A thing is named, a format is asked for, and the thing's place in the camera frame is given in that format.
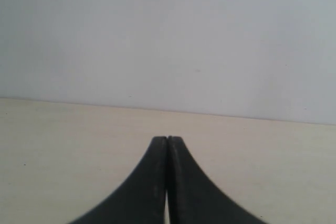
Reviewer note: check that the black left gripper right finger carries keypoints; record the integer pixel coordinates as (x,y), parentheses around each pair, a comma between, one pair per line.
(192,196)

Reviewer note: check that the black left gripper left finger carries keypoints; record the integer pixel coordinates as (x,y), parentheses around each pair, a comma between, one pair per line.
(141,197)

